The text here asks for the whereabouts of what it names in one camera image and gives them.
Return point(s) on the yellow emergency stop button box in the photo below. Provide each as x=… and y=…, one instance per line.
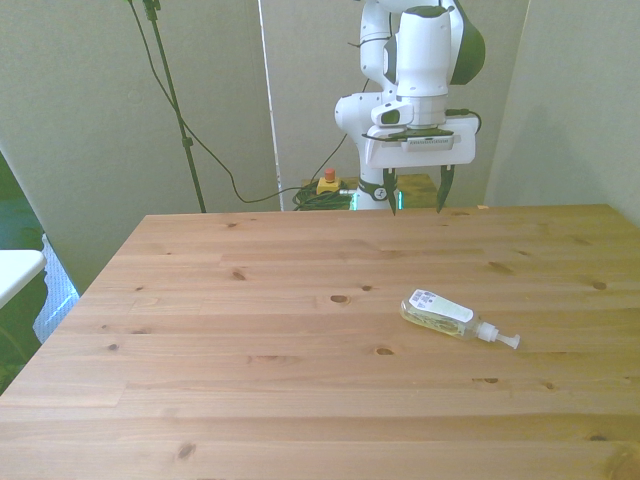
x=329, y=185

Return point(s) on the clear sanitizer pump bottle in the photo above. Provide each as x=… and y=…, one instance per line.
x=440, y=314

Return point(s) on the white side table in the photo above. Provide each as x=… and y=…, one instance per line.
x=17, y=270

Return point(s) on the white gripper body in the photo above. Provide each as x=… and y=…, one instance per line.
x=425, y=158

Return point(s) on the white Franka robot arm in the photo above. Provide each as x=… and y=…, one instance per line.
x=422, y=50

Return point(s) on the white vertical wall strip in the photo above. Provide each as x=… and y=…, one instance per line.
x=271, y=110

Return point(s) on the translucent bubble wrap sheet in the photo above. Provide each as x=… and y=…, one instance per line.
x=56, y=300

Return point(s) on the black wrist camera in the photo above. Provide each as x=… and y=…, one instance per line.
x=430, y=142

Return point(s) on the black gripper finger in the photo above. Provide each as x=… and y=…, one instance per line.
x=390, y=192
x=444, y=190

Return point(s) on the black camera stand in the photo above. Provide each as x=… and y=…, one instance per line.
x=172, y=90

